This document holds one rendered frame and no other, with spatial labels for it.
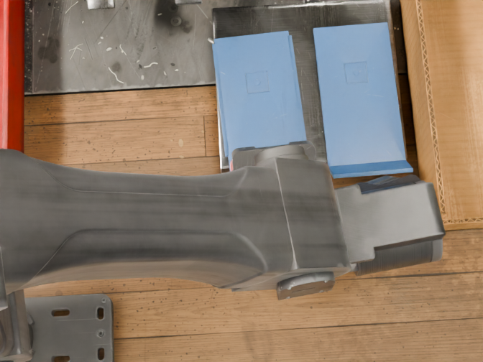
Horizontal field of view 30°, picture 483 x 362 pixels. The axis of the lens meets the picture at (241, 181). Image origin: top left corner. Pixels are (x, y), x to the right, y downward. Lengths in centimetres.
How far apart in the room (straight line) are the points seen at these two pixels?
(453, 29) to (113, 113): 33
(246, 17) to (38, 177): 48
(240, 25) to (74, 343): 33
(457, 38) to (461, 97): 6
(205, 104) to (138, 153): 8
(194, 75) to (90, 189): 45
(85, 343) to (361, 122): 32
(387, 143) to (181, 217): 40
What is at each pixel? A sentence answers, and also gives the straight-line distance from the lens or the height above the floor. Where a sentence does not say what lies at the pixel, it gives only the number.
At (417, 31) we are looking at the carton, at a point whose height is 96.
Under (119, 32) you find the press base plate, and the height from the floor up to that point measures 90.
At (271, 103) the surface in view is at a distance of 83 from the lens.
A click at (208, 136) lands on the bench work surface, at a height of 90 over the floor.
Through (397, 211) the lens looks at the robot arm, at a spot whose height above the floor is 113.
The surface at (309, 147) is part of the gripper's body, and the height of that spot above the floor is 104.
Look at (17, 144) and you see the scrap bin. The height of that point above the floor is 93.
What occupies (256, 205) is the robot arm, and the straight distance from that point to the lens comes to 50.
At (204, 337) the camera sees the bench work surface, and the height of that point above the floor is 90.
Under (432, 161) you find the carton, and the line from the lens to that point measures 79.
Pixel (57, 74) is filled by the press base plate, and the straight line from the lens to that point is 89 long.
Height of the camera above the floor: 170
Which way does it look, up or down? 75 degrees down
